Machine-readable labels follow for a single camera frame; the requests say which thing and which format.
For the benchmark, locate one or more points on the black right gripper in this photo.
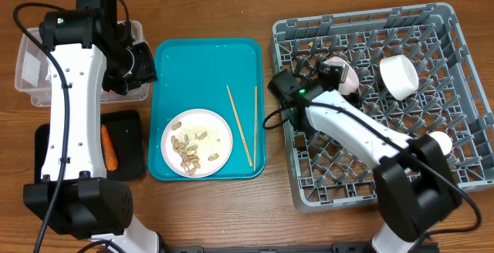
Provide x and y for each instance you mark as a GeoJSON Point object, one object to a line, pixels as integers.
{"type": "Point", "coordinates": [354, 99]}

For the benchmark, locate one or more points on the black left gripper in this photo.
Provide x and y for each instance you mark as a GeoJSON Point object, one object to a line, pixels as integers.
{"type": "Point", "coordinates": [147, 71]}

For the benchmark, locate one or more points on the pink bowl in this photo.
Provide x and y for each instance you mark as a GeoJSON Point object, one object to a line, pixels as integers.
{"type": "Point", "coordinates": [351, 83]}

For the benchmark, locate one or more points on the white bowl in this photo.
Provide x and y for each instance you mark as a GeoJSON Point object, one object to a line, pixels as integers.
{"type": "Point", "coordinates": [399, 76]}

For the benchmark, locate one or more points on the white cup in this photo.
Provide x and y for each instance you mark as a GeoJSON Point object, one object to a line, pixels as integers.
{"type": "Point", "coordinates": [444, 141]}

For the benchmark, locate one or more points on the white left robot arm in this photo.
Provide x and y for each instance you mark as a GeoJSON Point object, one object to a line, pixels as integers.
{"type": "Point", "coordinates": [89, 52]}

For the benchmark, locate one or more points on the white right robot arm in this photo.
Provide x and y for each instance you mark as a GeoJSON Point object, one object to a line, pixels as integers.
{"type": "Point", "coordinates": [414, 185]}

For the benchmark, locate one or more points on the grey dishwasher rack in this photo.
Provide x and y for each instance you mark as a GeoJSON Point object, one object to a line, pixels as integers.
{"type": "Point", "coordinates": [323, 175]}

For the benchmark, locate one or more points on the teal plastic tray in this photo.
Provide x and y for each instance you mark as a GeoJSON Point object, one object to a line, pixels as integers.
{"type": "Point", "coordinates": [193, 74]}

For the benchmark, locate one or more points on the black tray bin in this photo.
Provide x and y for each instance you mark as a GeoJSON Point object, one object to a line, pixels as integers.
{"type": "Point", "coordinates": [125, 132]}

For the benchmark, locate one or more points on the orange carrot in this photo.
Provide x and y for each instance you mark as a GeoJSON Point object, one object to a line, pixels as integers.
{"type": "Point", "coordinates": [109, 152]}

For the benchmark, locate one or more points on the pink plate with food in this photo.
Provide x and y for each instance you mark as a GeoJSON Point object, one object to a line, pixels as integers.
{"type": "Point", "coordinates": [196, 143]}

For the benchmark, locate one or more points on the left wooden chopstick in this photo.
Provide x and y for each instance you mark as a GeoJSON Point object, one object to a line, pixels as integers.
{"type": "Point", "coordinates": [239, 125]}

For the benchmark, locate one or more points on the clear plastic container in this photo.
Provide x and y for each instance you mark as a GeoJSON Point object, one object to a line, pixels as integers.
{"type": "Point", "coordinates": [32, 77]}

